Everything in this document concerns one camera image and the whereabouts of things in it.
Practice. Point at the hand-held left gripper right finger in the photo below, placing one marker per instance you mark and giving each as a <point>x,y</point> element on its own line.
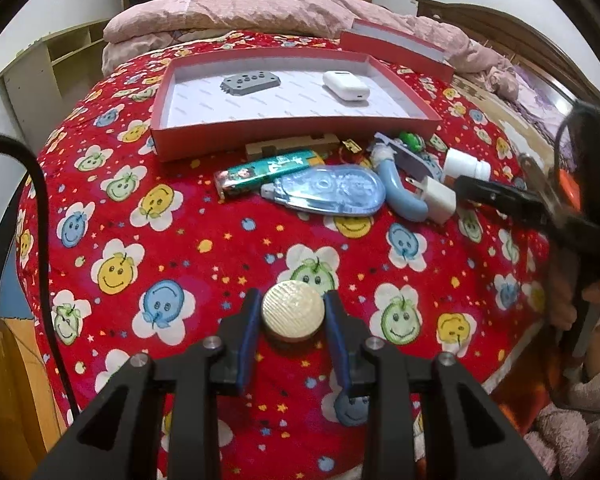
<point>336,335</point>

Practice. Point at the blue correction tape dispenser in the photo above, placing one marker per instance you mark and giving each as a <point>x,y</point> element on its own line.
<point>330,190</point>

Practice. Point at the white rounded charging case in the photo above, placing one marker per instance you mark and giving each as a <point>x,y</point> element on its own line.
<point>345,87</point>

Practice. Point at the red cardboard box tray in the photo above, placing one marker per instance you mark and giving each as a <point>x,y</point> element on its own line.
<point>205,142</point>

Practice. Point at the red smiley flower blanket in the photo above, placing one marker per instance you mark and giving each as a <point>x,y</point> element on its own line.
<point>180,240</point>

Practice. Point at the dark wooden headboard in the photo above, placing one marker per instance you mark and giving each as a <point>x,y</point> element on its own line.
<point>505,30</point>

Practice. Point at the beige woven bed mat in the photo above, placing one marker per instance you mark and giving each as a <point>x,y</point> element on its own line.
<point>510,120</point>

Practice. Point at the red cardboard box lid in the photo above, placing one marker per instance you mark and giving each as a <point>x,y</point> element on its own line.
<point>380,47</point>

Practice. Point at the wooden bedside cabinet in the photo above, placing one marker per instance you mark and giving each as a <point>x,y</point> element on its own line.
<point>10,400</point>

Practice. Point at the cream open shelf unit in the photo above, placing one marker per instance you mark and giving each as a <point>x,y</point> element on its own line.
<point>25,85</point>

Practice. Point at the teal printed lighter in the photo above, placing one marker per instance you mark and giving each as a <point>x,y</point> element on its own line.
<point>260,172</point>

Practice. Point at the person's right forearm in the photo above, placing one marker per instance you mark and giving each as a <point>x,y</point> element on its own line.
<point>570,435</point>

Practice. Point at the pink quilt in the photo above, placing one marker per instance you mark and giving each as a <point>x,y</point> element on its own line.
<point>255,10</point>

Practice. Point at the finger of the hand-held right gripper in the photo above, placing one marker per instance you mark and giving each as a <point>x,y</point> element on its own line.
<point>505,200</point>

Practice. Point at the red wrapped candy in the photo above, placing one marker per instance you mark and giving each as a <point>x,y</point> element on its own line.
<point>351,145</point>

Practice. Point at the white plug charger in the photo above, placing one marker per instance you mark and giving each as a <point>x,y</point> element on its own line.
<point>437,200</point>

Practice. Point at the grey plate with holes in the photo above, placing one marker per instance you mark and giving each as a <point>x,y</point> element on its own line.
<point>250,84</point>

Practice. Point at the round beige ribbed disc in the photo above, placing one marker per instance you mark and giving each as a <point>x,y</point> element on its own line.
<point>292,312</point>

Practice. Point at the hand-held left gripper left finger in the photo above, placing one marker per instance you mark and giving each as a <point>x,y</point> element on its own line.
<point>250,330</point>

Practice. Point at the white jar with orange label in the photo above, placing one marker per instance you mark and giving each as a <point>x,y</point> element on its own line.
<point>462,162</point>

